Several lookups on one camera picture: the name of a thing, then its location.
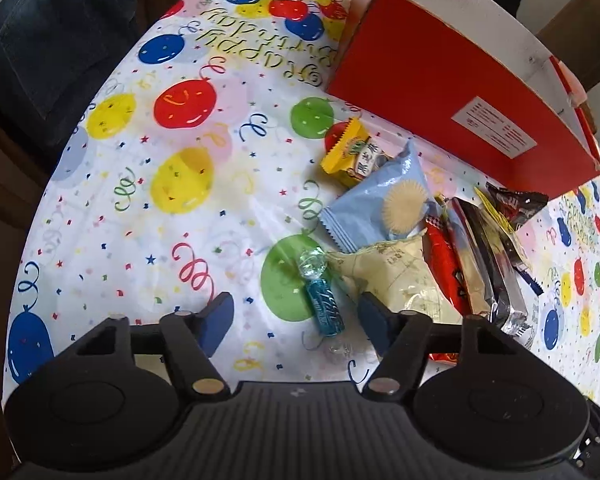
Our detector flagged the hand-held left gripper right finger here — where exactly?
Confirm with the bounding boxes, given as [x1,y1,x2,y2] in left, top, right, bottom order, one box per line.
[357,291,525,403]

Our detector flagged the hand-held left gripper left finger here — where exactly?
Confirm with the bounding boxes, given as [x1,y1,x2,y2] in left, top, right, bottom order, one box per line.
[55,291,237,402]

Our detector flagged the cream snack packet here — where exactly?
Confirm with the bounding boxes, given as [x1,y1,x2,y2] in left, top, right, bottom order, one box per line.
[325,235,470,327]

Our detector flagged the teal twist-wrapped candy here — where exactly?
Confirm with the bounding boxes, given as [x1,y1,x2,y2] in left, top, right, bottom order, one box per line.
[297,247,346,334]

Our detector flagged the red orange cookie packet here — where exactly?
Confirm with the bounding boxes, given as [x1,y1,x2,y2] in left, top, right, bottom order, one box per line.
[422,209,474,364]

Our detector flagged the light blue snack packet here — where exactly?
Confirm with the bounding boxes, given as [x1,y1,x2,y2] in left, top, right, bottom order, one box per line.
[320,140,444,254]

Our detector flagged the silver black snack packet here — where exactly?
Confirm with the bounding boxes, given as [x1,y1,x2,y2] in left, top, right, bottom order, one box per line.
[450,197,531,337]

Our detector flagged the dark brown chocolate packet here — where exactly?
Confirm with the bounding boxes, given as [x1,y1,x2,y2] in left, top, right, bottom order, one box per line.
[485,182,549,232]

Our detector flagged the red white cardboard box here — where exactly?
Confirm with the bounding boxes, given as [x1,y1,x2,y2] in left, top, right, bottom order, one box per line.
[325,0,600,199]

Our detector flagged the balloon print tablecloth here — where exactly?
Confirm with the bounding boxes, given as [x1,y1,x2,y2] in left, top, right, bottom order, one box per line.
[2,0,600,411]

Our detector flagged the yellow snack packet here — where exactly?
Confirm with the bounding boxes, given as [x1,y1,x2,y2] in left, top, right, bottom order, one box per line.
[320,117,388,187]

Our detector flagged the dark denim jeans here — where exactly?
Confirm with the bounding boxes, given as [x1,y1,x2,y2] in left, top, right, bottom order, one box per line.
[0,0,141,147]

